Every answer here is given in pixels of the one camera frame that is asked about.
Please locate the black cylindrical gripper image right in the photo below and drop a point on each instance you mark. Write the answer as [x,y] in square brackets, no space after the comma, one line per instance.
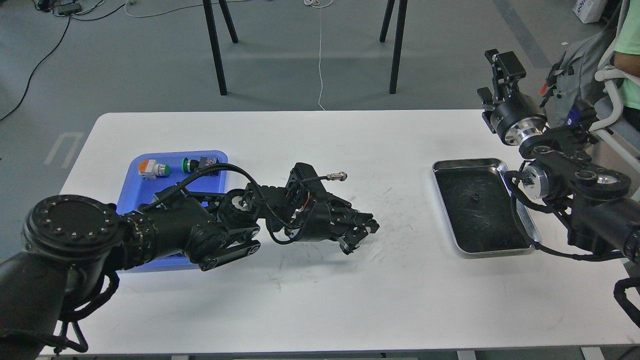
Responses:
[517,118]

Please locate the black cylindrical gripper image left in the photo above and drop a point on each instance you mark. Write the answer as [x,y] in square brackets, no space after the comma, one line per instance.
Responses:
[335,220]

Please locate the black robot arm image left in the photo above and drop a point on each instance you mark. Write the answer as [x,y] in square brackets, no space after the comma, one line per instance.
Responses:
[73,246]

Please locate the silver metal tray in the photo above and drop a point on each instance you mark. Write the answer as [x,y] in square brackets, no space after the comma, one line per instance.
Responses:
[492,227]

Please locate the blue plastic tray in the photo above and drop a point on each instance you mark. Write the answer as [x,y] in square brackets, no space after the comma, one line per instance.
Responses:
[137,190]

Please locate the grey backpack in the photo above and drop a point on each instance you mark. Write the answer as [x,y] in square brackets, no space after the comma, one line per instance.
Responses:
[573,77]

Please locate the white bag with blue print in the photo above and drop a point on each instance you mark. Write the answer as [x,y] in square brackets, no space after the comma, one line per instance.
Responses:
[589,11]

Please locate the black stand legs right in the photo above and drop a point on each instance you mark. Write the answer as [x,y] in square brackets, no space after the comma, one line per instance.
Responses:
[402,6]

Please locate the black stand legs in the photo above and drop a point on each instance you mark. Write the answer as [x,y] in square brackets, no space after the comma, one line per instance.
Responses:
[214,41]
[402,6]

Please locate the person in green shirt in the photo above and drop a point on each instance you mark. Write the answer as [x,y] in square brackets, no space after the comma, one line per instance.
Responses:
[627,60]

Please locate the black stand legs left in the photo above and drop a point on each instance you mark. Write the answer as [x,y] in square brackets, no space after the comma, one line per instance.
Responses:
[214,41]

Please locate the black power strip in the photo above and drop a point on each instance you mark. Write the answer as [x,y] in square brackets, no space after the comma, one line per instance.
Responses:
[58,7]

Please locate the white chair frame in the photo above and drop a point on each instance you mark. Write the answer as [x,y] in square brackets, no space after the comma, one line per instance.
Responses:
[614,116]

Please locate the green push button switch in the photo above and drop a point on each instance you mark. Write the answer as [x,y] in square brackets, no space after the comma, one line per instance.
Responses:
[191,165]

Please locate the orange push button switch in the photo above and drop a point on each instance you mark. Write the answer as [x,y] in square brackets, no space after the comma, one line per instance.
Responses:
[151,169]

